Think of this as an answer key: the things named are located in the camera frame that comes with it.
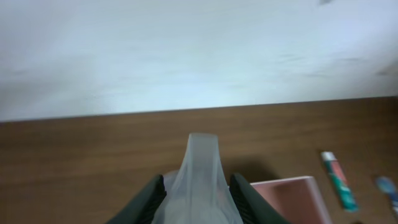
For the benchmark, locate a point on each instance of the white cardboard box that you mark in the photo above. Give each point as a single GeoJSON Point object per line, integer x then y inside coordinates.
{"type": "Point", "coordinates": [297, 199]}

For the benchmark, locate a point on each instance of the blue white toothbrush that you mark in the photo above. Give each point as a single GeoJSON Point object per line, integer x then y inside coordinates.
{"type": "Point", "coordinates": [386, 186]}

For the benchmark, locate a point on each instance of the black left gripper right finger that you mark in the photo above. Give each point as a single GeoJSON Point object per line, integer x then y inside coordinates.
{"type": "Point", "coordinates": [252, 207]}

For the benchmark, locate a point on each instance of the green white toothpaste tube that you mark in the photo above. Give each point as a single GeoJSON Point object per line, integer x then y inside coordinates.
{"type": "Point", "coordinates": [339, 181]}

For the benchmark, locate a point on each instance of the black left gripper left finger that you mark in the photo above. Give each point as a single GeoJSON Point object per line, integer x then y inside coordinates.
{"type": "Point", "coordinates": [141, 209]}

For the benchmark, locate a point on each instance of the clear spray bottle blue liquid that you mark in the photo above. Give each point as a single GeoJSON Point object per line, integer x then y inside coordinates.
{"type": "Point", "coordinates": [198, 193]}

